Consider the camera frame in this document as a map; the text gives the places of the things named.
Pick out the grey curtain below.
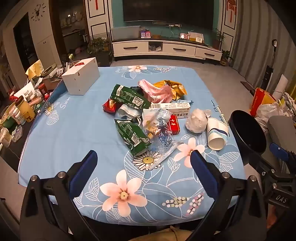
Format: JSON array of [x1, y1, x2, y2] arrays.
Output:
[[231, 0, 296, 93]]

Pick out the white cardboard box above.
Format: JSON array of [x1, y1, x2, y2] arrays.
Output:
[[61, 57, 100, 96]]

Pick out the white paper roll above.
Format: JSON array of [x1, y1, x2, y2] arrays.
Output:
[[273, 75, 288, 95]]

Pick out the small potted plant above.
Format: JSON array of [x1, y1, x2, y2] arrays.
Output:
[[220, 50, 234, 66]]

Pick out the white desk calendar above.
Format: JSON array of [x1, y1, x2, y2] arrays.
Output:
[[188, 31, 204, 43]]

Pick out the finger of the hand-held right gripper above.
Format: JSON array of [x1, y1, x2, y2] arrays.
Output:
[[269, 142, 296, 172], [251, 154, 281, 179]]

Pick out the white paper cup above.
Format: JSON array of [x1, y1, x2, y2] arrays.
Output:
[[206, 117, 229, 151]]

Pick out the clear zip bag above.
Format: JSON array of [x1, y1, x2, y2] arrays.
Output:
[[148, 133, 184, 171]]

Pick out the clear printed plastic bag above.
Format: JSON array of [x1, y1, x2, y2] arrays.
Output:
[[141, 108, 174, 139]]

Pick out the tall potted plant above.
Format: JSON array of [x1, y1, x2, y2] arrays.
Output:
[[213, 28, 226, 49]]

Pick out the white television cabinet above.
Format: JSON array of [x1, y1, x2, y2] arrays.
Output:
[[112, 38, 223, 64]]

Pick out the black flat television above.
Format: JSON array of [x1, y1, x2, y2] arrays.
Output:
[[122, 0, 214, 29]]

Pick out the white toothpaste box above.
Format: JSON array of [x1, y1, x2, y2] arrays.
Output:
[[150, 102, 191, 120]]

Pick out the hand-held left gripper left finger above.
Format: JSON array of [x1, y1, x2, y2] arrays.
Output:
[[20, 150, 100, 241]]

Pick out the red shopping bag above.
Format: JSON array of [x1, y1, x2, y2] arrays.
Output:
[[250, 88, 277, 116]]

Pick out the clear plastic storage box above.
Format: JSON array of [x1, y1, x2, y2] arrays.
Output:
[[110, 26, 141, 40]]

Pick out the cotton swab box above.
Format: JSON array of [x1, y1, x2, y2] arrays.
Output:
[[0, 127, 12, 147]]

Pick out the yellow cloth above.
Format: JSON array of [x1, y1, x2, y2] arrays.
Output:
[[25, 60, 44, 76]]

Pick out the clear plastic container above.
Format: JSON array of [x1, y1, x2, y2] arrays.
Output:
[[11, 125, 23, 142]]

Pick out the red cigarette box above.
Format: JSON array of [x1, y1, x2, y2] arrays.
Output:
[[169, 115, 180, 135]]

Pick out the green snack packet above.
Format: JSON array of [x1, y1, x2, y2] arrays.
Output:
[[114, 119, 152, 156], [110, 84, 152, 110]]

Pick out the yellow jar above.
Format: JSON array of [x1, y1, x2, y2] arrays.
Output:
[[15, 96, 36, 123]]

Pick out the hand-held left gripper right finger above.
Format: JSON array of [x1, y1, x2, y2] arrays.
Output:
[[185, 149, 269, 241]]

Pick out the red snack packet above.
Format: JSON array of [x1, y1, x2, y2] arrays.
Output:
[[102, 98, 122, 113]]

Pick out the yellow snack bag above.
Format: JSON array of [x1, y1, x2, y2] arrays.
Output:
[[153, 80, 187, 100]]

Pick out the blue floral tablecloth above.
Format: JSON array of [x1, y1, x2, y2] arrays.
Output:
[[18, 65, 246, 226]]

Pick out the pile of light clothing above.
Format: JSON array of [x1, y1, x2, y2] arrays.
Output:
[[277, 93, 296, 113]]

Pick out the white crumpled plastic bag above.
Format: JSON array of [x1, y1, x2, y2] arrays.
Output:
[[185, 108, 212, 133]]

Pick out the black plastic bucket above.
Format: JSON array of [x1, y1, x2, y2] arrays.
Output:
[[228, 110, 267, 168]]

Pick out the upright vacuum cleaner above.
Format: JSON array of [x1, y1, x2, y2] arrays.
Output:
[[264, 39, 278, 91]]

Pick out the black wall clock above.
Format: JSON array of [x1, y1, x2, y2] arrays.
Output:
[[31, 3, 47, 21]]

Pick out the potted plants on black stand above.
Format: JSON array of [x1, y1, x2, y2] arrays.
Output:
[[87, 37, 112, 66]]

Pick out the pink plastic bag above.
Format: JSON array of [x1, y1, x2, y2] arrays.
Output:
[[138, 79, 173, 104]]

